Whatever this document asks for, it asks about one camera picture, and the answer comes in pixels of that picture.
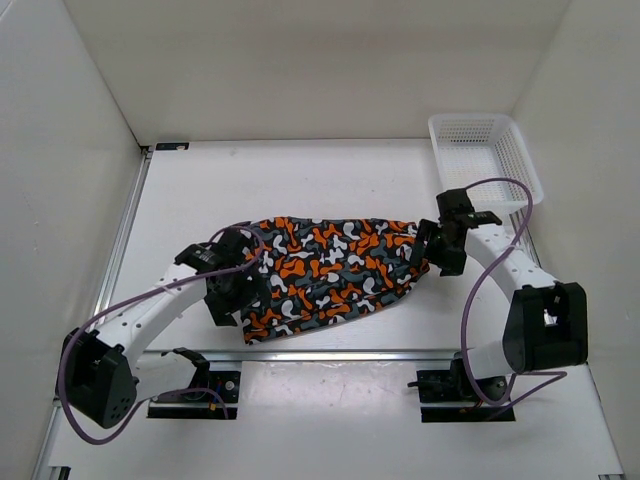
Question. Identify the front aluminium rail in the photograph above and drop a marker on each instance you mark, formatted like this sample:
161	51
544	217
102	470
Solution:
415	355

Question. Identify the white plastic basket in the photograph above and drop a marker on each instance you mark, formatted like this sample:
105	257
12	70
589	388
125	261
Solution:
470	147

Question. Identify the orange camouflage shorts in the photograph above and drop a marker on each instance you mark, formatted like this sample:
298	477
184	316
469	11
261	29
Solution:
320	273

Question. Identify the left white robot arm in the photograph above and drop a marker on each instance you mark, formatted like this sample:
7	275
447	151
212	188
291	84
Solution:
103	372

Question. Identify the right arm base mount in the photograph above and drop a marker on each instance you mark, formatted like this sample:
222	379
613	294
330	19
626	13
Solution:
441	401

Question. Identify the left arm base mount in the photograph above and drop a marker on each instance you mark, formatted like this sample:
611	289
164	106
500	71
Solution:
212	394

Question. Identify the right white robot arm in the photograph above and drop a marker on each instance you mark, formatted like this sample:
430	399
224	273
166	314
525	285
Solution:
546	326

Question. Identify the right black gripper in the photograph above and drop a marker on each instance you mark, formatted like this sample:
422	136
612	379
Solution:
453	265

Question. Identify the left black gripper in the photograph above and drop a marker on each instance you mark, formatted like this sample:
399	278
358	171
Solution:
221	309

